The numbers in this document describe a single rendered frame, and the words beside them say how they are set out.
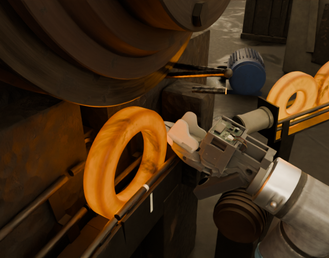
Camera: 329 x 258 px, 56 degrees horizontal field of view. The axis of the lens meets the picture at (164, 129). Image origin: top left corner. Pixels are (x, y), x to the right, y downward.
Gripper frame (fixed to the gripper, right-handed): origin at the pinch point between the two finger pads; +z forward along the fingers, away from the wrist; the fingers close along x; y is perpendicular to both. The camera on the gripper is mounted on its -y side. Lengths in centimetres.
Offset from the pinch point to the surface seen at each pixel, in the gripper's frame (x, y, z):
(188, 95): -7.5, 4.8, 0.1
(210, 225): -49, -73, -19
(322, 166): -122, -61, -56
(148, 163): 7.5, -2.8, -1.9
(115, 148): 17.6, 6.7, -0.2
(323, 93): -44, 4, -25
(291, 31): -265, -36, 5
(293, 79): -34.1, 7.8, -16.3
